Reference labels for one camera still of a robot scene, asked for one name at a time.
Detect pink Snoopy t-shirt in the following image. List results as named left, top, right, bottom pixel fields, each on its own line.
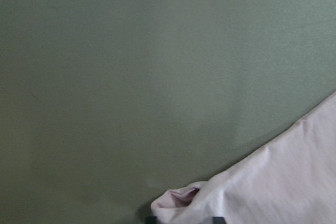
left=151, top=94, right=335, bottom=223

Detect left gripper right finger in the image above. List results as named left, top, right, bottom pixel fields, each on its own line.
left=212, top=216, right=225, bottom=224

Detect brown table cover mat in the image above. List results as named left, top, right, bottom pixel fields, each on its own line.
left=1, top=0, right=335, bottom=223

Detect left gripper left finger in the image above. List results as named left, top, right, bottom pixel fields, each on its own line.
left=145, top=216, right=158, bottom=224

